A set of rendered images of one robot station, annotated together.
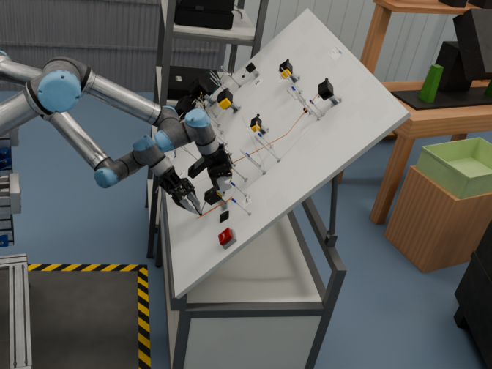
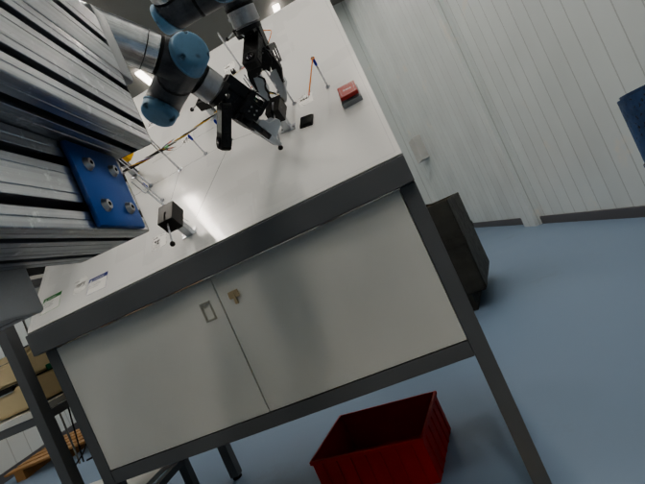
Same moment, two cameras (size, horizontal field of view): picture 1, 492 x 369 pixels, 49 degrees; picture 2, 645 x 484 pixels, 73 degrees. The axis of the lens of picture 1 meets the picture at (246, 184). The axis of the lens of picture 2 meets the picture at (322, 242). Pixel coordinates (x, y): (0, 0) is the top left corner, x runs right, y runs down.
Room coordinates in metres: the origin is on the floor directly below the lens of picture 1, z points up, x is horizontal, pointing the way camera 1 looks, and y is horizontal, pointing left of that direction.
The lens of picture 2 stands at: (1.14, 1.18, 0.75)
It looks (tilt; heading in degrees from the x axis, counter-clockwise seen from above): 0 degrees down; 299
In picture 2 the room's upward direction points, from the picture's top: 24 degrees counter-clockwise
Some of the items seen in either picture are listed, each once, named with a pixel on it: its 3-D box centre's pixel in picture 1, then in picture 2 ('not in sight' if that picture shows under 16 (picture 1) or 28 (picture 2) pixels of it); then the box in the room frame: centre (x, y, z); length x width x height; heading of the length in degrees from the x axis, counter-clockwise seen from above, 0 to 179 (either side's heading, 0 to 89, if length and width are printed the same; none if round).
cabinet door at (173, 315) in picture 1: (173, 290); (331, 305); (1.72, 0.23, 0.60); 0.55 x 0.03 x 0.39; 16
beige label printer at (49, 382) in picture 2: not in sight; (34, 374); (2.81, 0.40, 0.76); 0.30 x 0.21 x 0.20; 109
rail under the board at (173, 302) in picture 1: (169, 209); (202, 266); (1.98, 0.32, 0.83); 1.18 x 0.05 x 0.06; 16
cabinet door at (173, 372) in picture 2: (167, 215); (158, 377); (2.25, 0.37, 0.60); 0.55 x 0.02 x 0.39; 16
